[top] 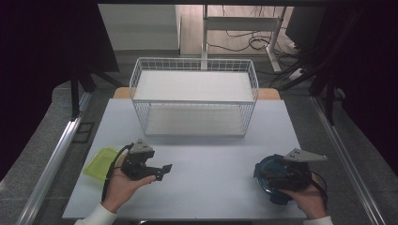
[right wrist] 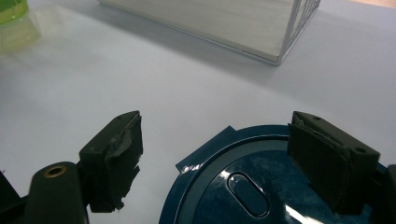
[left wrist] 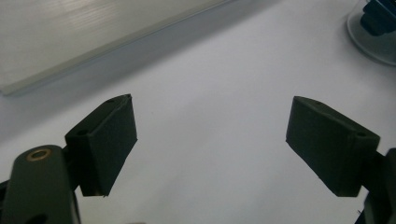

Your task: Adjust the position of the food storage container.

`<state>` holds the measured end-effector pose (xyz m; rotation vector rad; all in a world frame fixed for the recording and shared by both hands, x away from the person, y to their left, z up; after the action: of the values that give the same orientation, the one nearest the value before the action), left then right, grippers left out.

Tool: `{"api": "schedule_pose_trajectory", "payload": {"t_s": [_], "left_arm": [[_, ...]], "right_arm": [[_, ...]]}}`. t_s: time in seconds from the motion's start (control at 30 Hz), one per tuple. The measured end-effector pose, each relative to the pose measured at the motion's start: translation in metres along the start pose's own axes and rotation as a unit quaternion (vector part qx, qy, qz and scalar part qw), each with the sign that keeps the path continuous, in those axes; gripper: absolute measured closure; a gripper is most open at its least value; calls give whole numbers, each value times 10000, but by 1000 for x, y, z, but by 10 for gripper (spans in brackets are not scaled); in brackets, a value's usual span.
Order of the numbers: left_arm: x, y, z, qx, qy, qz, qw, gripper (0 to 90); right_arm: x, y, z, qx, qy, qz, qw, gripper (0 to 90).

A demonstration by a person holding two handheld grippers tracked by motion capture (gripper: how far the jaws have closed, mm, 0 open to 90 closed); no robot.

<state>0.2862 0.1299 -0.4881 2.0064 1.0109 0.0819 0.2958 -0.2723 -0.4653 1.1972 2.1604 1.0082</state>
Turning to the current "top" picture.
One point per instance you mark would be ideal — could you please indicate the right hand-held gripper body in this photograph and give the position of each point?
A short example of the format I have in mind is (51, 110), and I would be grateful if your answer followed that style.
(292, 176)

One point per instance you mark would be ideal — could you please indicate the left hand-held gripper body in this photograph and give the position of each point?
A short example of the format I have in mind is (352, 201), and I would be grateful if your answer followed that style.
(137, 162)

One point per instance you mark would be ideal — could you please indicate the round blue-lidded glass container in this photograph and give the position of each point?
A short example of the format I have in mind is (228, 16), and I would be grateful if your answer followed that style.
(261, 172)

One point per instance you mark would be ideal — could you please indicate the green plastic container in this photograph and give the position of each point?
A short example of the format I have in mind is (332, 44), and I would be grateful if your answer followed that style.
(100, 164)

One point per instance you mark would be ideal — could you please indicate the person's right hand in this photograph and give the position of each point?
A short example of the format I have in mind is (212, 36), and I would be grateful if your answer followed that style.
(311, 200)

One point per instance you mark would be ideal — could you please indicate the person's left hand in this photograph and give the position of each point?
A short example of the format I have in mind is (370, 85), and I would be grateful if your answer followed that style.
(120, 187)

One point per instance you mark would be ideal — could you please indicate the wooden table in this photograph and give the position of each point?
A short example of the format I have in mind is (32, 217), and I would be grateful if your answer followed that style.
(121, 93)

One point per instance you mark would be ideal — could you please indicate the black metal stand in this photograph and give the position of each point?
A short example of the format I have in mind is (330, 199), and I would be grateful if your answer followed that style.
(330, 100)

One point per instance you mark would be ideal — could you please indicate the black tripod stand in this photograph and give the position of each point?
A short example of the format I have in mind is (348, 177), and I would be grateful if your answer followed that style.
(75, 93)

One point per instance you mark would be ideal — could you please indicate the white power strip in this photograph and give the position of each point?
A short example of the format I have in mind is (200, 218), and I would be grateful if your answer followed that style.
(295, 74)

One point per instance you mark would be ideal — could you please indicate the black curtain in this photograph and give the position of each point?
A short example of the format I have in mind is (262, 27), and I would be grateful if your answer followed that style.
(375, 78)
(37, 62)

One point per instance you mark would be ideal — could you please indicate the white cabinet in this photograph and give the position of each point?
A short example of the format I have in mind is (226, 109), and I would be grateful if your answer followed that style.
(140, 28)

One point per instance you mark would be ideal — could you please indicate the aluminium rail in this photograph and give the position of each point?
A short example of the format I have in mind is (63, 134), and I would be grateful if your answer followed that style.
(347, 162)
(50, 168)

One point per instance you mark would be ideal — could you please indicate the white metal desk frame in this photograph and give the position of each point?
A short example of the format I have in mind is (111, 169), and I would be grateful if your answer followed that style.
(241, 23)

